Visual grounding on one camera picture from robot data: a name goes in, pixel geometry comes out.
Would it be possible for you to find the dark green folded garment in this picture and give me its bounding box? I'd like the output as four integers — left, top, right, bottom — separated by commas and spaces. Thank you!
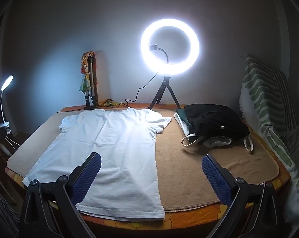
176, 109, 191, 127

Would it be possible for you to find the green striped white pillow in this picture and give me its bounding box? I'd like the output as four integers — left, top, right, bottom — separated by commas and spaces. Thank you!
240, 55, 299, 220

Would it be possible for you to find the white clip desk lamp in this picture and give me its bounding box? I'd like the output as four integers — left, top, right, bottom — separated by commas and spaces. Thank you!
0, 75, 14, 134

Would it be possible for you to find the white t-shirt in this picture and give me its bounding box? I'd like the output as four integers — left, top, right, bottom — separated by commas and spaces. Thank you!
23, 108, 171, 221

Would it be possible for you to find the colourful floral cloth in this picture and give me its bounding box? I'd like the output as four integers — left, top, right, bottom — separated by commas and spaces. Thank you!
79, 51, 95, 93

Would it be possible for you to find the black folded garment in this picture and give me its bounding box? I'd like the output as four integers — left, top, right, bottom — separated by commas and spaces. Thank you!
184, 104, 254, 152

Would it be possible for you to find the white charger cable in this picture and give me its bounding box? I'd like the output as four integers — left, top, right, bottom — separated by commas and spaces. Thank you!
0, 134, 21, 156

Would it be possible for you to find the black gooseneck phone holder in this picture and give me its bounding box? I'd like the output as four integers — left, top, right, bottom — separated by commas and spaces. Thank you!
149, 44, 169, 64

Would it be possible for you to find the white ring light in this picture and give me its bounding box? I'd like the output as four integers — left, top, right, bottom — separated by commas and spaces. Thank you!
140, 18, 201, 76

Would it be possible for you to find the black power cable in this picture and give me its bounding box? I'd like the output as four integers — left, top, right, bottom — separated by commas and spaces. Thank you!
97, 72, 159, 109

